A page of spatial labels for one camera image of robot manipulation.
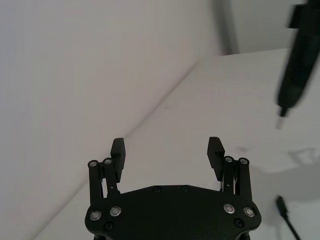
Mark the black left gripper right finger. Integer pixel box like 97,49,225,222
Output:
207,136,254,201

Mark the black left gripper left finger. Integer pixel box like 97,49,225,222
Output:
87,137,127,205

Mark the white table cloth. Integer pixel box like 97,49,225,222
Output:
32,48,320,240

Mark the thin black cable with plug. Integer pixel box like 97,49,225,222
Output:
275,195,302,240

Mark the grey striped post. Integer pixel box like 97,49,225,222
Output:
223,0,240,55

